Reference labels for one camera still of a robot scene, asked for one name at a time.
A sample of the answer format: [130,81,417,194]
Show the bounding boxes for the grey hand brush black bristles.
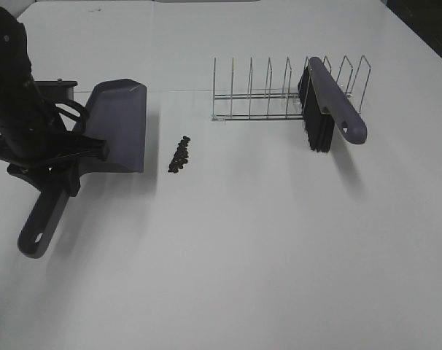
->
[298,57,368,152]

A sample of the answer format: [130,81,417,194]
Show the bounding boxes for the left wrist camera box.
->
[36,79,78,100]

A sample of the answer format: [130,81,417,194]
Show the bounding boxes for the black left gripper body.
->
[0,127,79,171]

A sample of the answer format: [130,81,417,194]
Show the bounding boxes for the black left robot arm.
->
[0,7,108,197]

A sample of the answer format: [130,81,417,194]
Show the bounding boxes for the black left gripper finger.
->
[71,140,109,160]
[7,164,80,197]

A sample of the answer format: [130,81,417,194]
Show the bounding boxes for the pile of coffee beans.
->
[168,136,190,174]

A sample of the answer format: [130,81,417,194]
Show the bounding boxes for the grey plastic dustpan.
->
[18,79,147,259]

